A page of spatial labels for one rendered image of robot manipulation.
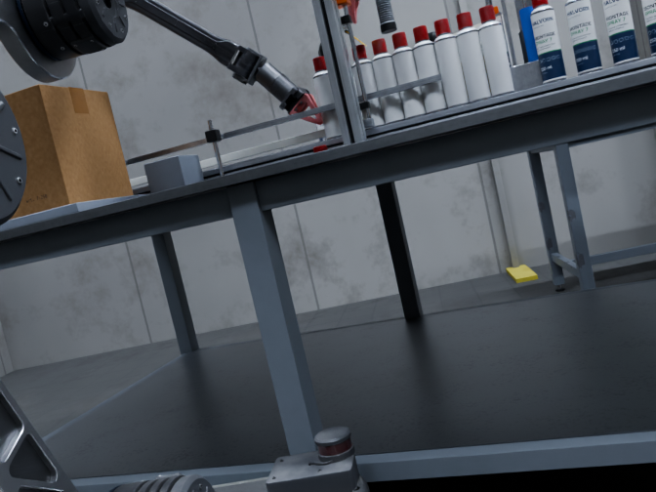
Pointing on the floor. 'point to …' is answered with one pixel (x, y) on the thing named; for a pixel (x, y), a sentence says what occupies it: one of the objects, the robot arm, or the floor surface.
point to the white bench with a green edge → (580, 266)
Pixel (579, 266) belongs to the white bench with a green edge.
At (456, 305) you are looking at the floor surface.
